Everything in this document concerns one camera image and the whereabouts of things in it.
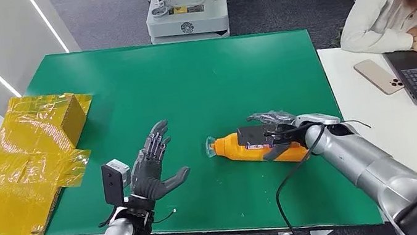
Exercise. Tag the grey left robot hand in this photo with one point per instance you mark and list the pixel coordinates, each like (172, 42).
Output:
(147, 175)

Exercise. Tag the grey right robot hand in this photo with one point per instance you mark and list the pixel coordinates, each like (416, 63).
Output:
(274, 116)

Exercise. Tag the orange plastic bottle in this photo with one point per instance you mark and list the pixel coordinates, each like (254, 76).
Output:
(233, 148)

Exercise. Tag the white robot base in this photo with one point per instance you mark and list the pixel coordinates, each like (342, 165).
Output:
(193, 15)

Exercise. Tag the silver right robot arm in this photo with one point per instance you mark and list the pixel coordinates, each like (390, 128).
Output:
(364, 163)

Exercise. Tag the green table mat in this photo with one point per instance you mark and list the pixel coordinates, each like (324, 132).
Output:
(188, 94)

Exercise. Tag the beige smartphone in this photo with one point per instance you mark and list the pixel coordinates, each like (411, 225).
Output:
(378, 76)

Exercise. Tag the yellow taped cardboard box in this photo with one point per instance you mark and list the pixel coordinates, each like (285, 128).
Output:
(33, 159)

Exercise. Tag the white desk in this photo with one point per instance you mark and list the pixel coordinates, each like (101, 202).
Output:
(394, 146)

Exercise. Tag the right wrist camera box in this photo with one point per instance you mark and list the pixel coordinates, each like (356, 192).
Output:
(254, 135)

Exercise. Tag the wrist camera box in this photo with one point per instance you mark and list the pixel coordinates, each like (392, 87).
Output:
(113, 182)
(254, 135)

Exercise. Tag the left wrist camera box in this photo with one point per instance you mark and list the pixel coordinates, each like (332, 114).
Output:
(113, 182)

